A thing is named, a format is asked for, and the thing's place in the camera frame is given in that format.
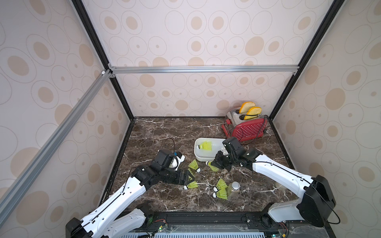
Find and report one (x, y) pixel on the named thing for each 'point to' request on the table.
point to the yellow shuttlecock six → (194, 165)
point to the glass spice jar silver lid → (235, 185)
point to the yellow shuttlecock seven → (212, 166)
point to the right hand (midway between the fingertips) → (208, 165)
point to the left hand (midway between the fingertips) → (191, 179)
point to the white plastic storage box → (201, 155)
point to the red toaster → (244, 130)
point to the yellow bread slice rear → (245, 107)
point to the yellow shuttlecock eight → (221, 185)
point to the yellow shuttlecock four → (192, 185)
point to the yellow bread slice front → (253, 111)
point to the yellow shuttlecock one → (221, 194)
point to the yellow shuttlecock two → (206, 146)
